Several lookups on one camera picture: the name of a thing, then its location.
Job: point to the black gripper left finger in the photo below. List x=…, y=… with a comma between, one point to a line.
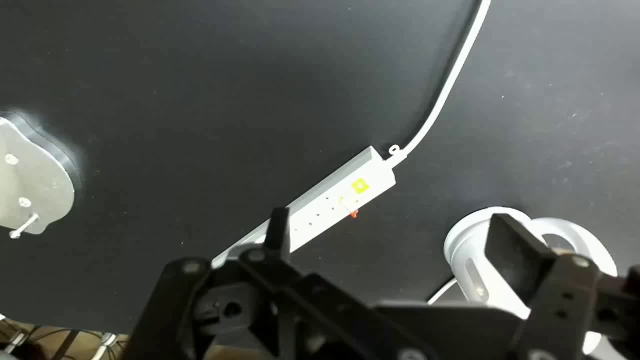
x=279, y=232

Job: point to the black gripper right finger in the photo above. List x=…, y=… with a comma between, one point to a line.
x=516, y=256

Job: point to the white electric kettle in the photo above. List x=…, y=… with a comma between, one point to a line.
x=466, y=256

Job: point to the white power strip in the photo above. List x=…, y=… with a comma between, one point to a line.
x=340, y=192

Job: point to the white plastic bracket with screws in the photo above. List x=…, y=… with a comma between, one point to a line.
x=31, y=182

